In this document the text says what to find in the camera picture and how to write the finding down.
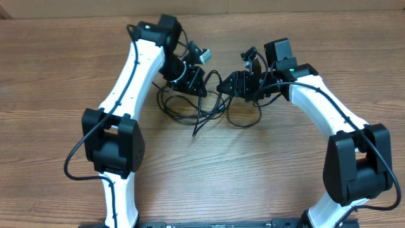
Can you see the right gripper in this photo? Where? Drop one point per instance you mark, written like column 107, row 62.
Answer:
column 244, row 88

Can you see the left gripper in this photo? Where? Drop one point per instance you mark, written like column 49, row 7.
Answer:
column 197, row 76

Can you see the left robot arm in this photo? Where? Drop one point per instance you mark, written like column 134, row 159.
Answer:
column 112, row 138

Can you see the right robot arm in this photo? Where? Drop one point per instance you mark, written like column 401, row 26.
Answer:
column 358, row 162

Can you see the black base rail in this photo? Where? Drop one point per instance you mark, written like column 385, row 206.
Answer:
column 218, row 225

